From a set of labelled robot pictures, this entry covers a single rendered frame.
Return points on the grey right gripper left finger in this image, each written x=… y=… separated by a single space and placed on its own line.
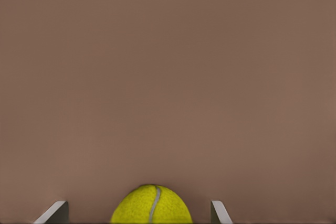
x=56 y=213

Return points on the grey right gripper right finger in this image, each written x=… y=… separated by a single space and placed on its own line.
x=219 y=213

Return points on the yellow tennis ball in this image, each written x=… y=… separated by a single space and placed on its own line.
x=139 y=208

